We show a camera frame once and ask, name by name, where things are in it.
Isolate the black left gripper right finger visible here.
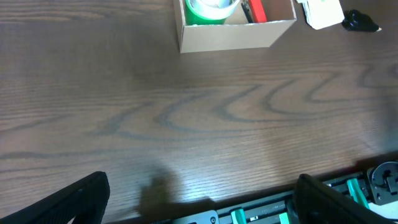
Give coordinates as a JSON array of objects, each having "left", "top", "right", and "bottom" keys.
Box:
[{"left": 294, "top": 174, "right": 394, "bottom": 224}]

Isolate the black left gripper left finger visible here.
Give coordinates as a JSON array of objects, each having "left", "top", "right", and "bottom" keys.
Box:
[{"left": 1, "top": 171, "right": 110, "bottom": 224}]

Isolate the brown cardboard box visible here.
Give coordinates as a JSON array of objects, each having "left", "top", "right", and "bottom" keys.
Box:
[{"left": 174, "top": 0, "right": 297, "bottom": 53}]

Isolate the yellow white sticky note pad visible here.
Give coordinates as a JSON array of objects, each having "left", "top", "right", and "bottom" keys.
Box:
[{"left": 297, "top": 0, "right": 345, "bottom": 30}]

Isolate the green tape roll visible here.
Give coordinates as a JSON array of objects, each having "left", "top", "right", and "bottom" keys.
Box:
[{"left": 185, "top": 0, "right": 226, "bottom": 26}]

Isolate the white tape roll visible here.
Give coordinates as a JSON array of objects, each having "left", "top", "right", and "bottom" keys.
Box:
[{"left": 186, "top": 0, "right": 240, "bottom": 20}]

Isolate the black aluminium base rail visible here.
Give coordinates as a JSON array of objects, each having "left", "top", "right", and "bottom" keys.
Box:
[{"left": 108, "top": 155, "right": 398, "bottom": 224}]

